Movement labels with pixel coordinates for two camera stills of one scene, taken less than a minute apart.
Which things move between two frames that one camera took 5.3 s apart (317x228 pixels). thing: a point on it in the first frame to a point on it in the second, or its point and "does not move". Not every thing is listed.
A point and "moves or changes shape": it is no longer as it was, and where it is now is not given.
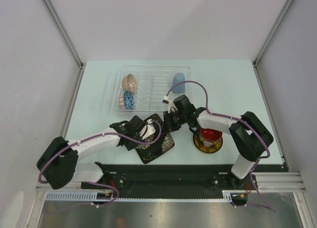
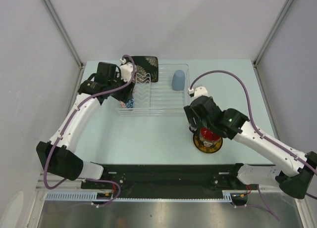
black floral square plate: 147,153 to 146,68
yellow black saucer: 196,140 does not move
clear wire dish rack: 143,88 does not move
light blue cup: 179,77 moves or changes shape
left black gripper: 130,146 to 126,94
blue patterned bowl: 128,100 does not move
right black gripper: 168,126 to 190,114
